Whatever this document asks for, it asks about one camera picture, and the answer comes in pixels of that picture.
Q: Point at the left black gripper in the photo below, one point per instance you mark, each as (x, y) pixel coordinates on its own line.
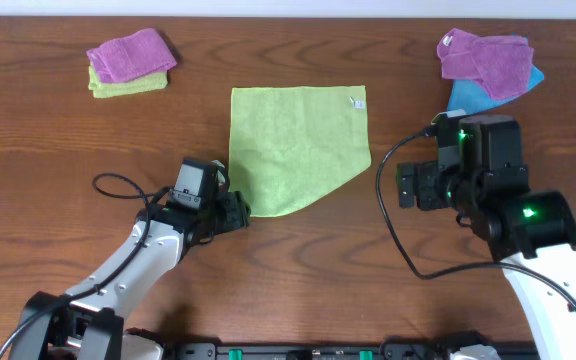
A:
(233, 211)

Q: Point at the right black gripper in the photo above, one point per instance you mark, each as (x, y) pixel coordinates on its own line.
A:
(426, 173)

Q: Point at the light green microfiber cloth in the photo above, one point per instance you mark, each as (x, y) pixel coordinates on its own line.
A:
(289, 147)

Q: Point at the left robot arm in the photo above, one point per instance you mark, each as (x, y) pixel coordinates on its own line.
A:
(87, 320)

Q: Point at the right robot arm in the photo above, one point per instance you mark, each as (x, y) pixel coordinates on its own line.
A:
(480, 173)

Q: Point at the blue cloth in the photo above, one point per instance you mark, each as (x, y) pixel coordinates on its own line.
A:
(469, 96)

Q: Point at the crumpled purple cloth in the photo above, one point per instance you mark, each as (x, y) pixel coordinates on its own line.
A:
(500, 65)

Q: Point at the folded green cloth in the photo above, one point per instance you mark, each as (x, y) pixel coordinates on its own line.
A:
(151, 82)

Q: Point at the folded purple cloth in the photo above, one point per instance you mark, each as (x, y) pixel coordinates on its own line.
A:
(125, 59)

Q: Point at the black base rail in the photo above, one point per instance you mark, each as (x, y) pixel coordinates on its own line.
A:
(460, 345)

